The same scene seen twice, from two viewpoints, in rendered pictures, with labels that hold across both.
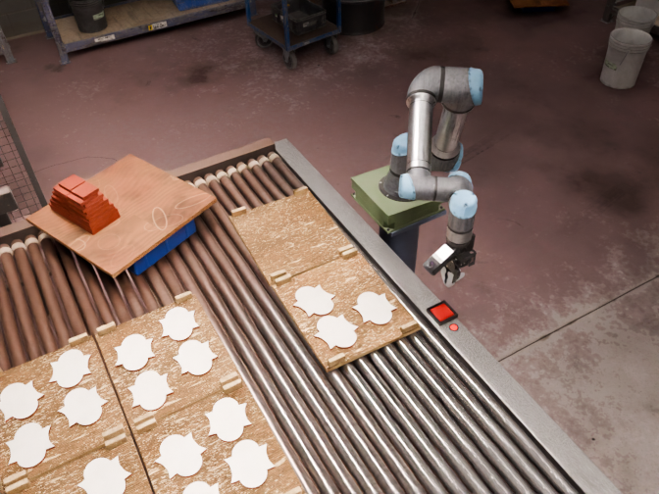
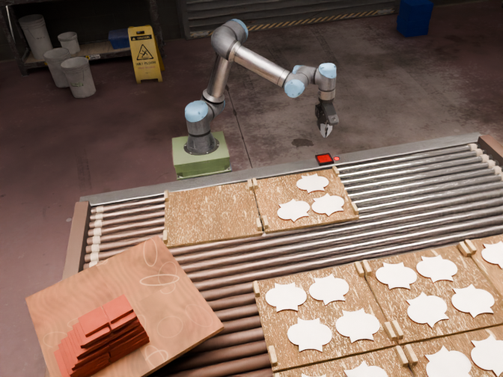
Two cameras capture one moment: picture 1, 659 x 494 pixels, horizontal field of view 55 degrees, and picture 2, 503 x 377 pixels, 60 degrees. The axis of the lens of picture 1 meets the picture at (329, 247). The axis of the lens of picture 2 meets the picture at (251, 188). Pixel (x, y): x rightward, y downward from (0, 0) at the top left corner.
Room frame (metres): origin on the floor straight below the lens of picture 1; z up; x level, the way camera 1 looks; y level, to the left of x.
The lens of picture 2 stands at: (1.12, 1.44, 2.24)
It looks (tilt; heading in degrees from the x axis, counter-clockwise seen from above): 40 degrees down; 290
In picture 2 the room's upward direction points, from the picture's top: 4 degrees counter-clockwise
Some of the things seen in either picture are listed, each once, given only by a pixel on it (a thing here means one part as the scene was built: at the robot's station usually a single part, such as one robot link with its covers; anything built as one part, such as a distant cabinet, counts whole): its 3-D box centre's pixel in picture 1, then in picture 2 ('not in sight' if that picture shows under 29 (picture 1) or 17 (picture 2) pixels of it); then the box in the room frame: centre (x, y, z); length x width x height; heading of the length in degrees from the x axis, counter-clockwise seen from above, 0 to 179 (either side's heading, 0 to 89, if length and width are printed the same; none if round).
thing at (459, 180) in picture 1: (454, 189); (304, 75); (1.50, -0.38, 1.36); 0.11 x 0.11 x 0.08; 84
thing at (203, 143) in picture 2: (403, 176); (200, 138); (2.03, -0.30, 1.01); 0.15 x 0.15 x 0.10
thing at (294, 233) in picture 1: (290, 234); (210, 212); (1.80, 0.15, 0.93); 0.41 x 0.35 x 0.02; 25
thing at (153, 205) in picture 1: (123, 209); (120, 313); (1.86, 0.77, 1.03); 0.50 x 0.50 x 0.02; 52
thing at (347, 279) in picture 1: (343, 306); (302, 199); (1.43, -0.04, 0.93); 0.41 x 0.35 x 0.02; 27
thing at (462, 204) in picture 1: (462, 211); (326, 76); (1.40, -0.39, 1.36); 0.09 x 0.08 x 0.11; 174
